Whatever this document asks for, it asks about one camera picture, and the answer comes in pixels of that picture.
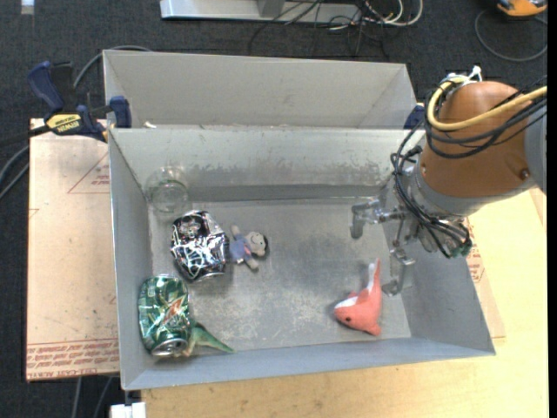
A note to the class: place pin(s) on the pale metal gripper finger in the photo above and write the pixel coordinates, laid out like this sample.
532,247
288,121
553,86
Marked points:
398,272
359,215

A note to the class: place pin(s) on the pink plush fish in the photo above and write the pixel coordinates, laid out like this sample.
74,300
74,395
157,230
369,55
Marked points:
363,309

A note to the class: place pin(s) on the grey metal bin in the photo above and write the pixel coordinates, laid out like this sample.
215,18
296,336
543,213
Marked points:
296,285

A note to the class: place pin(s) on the small cloth doll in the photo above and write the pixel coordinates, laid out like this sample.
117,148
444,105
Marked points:
248,246

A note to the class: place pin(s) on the crushed black drink can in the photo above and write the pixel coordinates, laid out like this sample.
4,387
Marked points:
198,246

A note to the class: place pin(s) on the clear glass cup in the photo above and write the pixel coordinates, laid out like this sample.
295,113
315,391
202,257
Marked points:
167,192

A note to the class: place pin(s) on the green toy dinosaur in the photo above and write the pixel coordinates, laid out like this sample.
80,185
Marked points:
204,340

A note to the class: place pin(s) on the crushed green drink can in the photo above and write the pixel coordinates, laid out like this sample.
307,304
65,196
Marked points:
163,312

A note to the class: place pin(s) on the brown cardboard board, red print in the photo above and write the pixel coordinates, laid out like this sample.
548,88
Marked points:
65,255

